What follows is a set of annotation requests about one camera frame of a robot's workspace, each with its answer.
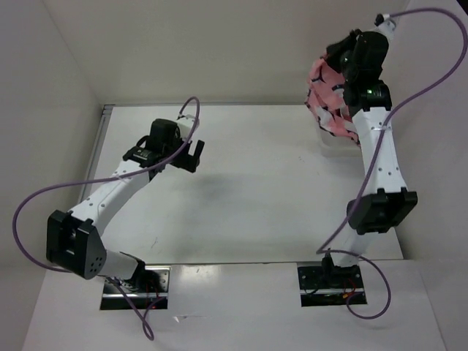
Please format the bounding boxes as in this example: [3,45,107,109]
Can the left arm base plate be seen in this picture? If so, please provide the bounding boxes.
[99,267,170,311]

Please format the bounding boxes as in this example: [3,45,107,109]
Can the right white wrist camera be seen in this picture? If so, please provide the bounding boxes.
[372,14,396,42]

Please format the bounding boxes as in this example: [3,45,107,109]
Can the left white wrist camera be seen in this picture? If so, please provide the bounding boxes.
[176,114,199,141]

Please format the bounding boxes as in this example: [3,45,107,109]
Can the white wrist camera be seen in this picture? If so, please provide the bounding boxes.
[372,14,396,42]
[176,114,199,141]

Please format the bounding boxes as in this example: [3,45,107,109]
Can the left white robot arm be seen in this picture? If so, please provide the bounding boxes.
[46,115,204,293]

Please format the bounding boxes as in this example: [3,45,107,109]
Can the white plastic basket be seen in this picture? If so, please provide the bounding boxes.
[318,129,361,157]

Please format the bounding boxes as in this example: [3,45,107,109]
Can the pink shark print shorts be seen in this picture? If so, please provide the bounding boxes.
[304,53,361,148]

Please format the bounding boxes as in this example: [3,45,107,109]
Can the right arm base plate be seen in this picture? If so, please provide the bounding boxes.
[298,265,367,307]

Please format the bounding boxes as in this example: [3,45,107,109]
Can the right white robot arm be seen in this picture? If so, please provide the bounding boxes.
[320,30,418,287]

